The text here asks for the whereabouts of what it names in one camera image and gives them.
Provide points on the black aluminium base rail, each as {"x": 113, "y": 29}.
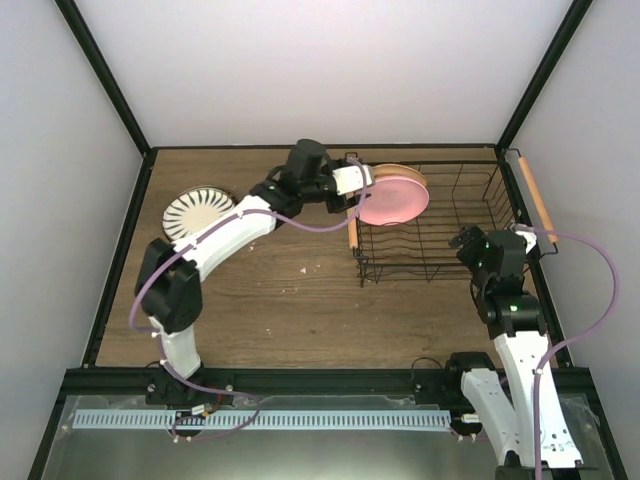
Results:
{"x": 428, "y": 386}

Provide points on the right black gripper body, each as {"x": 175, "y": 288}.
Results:
{"x": 469, "y": 256}

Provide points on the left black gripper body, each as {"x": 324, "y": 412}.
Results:
{"x": 338, "y": 204}

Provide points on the pink plate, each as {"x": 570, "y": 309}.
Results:
{"x": 394, "y": 200}

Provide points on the black wire dish rack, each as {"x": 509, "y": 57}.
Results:
{"x": 463, "y": 192}

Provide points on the beige orange rimmed plate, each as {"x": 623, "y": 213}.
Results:
{"x": 396, "y": 169}

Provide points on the light blue slotted cable duct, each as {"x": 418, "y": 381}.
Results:
{"x": 396, "y": 420}

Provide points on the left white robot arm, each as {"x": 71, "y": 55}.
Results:
{"x": 169, "y": 284}

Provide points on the white blue striped plate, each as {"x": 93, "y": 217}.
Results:
{"x": 194, "y": 209}

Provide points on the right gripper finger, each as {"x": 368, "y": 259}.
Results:
{"x": 471, "y": 232}
{"x": 457, "y": 243}

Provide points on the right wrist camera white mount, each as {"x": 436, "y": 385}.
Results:
{"x": 527, "y": 233}

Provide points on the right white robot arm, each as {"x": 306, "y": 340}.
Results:
{"x": 522, "y": 418}

